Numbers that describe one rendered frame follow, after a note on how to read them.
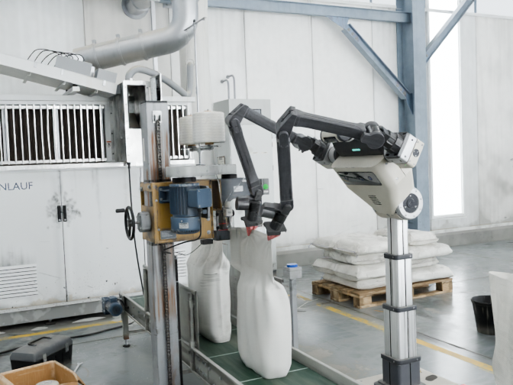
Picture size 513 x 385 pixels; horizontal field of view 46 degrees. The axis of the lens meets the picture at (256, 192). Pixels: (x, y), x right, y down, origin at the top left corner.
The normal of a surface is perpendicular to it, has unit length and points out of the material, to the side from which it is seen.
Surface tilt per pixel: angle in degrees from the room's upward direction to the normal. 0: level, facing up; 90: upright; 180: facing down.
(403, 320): 90
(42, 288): 90
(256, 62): 90
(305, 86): 90
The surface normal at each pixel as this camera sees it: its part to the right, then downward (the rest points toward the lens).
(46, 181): 0.44, 0.03
